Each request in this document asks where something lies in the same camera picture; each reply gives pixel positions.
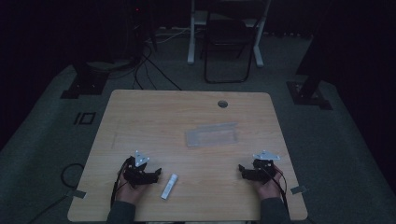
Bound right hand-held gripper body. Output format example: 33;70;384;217
246;150;281;185

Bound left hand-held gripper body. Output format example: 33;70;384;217
122;150;157;189

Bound person's right hand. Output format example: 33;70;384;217
250;173;284;201

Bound person's left hand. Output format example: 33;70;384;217
115;180;149;207

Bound small white stick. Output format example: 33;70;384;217
160;173;179;201

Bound black floor tape marker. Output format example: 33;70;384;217
73;111;97;126

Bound black stand base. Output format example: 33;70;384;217
286;27;333;111
60;61;110;100

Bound black folding chair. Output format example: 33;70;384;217
203;0;254;85

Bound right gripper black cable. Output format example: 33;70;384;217
268;165;290;213

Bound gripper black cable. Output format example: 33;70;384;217
268;165;290;213
109;157;133;209

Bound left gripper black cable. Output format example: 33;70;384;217
109;157;133;209

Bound black floor cable loop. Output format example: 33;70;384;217
27;162;86;224

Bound black floor cables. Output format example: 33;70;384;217
132;43;183;91

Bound white floor cable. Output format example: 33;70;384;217
151;27;191;45

